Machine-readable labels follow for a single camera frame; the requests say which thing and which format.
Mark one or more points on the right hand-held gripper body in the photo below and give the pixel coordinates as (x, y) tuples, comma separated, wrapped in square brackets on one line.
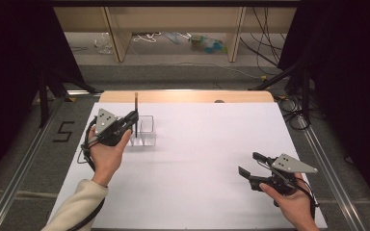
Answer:
[(287, 165)]

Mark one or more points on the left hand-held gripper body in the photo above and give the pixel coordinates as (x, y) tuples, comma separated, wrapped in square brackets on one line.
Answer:
[(106, 123)]

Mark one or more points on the clear plastic divided organizer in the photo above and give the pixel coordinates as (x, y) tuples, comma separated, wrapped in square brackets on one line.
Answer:
[(147, 128)]

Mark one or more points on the person's left hand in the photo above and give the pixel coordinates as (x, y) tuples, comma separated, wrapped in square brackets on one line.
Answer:
[(107, 160)]

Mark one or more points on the person's right hand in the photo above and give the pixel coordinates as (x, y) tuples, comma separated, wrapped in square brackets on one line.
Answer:
[(297, 208)]

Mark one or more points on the white table sheet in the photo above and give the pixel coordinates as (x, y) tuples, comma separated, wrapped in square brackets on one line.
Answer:
[(205, 134)]

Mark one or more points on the light wooden table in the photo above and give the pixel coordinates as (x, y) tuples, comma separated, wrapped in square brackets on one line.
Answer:
[(189, 96)]

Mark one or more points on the black metal stand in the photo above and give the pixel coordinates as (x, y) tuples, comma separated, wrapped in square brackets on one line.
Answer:
[(303, 89), (45, 96)]

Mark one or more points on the clear crumpled plastic bag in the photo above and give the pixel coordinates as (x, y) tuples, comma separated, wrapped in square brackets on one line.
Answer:
[(103, 43)]

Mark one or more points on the colourful plastic bag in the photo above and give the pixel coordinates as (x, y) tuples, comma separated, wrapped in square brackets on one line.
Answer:
[(207, 44)]

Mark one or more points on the black curtain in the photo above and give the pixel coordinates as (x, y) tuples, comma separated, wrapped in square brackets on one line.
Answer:
[(9, 80), (350, 80)]

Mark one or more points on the light wooden shelf unit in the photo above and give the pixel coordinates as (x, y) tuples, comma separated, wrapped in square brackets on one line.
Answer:
[(173, 19)]

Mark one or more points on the metal floor rail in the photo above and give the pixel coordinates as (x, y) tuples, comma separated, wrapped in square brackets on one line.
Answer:
[(330, 179), (19, 179)]

